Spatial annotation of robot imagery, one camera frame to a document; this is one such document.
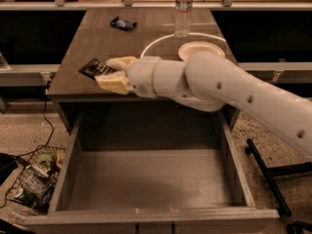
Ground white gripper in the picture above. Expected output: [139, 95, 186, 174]
[96, 57, 161, 98]

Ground white paper bowl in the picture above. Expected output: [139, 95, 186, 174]
[178, 42, 225, 61]

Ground dark blue snack packet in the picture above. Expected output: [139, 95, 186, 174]
[110, 17, 137, 31]

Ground black chair base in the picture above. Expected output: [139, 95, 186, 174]
[244, 137, 312, 234]

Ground black cable on floor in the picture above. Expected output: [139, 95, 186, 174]
[0, 81, 55, 210]

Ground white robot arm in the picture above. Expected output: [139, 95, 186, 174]
[96, 52, 312, 158]

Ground black rxbar chocolate wrapper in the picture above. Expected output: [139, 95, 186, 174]
[78, 58, 115, 80]

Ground wire basket with snacks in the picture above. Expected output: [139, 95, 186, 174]
[5, 146, 66, 213]

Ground clear plastic water bottle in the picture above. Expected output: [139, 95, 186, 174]
[175, 0, 193, 38]

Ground open grey top drawer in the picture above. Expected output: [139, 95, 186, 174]
[23, 101, 278, 234]

